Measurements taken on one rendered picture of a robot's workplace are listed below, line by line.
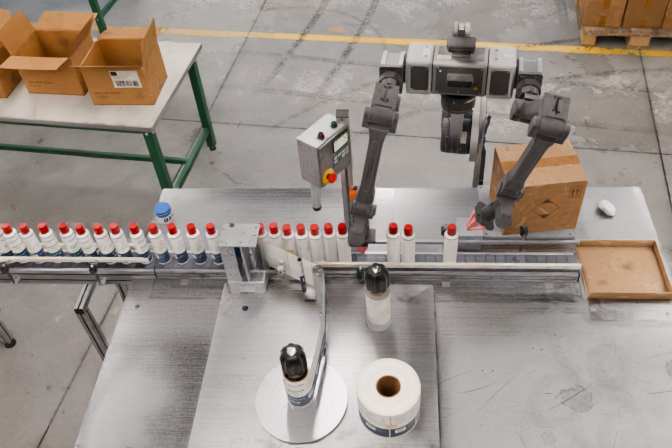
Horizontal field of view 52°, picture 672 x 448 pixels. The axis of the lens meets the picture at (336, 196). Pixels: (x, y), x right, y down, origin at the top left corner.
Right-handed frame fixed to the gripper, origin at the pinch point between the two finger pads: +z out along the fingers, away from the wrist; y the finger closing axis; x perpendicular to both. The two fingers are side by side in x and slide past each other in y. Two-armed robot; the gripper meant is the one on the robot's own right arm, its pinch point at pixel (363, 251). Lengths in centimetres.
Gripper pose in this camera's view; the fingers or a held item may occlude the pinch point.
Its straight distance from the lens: 258.2
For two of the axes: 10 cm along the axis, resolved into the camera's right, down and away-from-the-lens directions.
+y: 9.9, -0.1, -1.1
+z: 0.8, 7.1, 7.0
